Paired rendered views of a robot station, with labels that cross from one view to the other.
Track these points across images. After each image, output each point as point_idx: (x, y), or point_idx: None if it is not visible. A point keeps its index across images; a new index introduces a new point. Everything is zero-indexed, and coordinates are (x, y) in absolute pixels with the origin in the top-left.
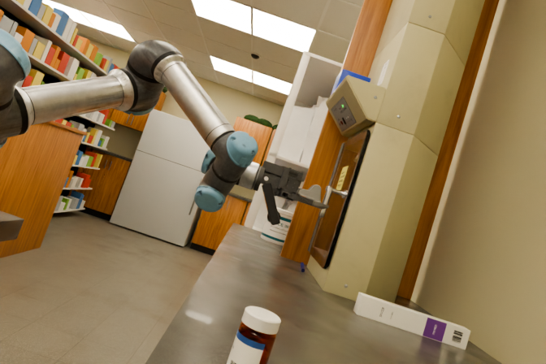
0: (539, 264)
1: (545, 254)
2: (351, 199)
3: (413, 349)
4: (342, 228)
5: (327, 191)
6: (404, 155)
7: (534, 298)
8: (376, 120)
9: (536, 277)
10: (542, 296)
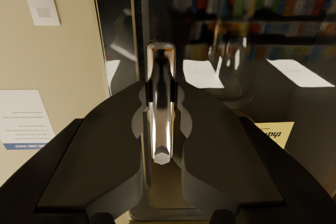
0: (88, 10)
1: (86, 20)
2: (107, 98)
3: None
4: (90, 4)
5: (152, 146)
6: None
7: None
8: (128, 221)
9: None
10: None
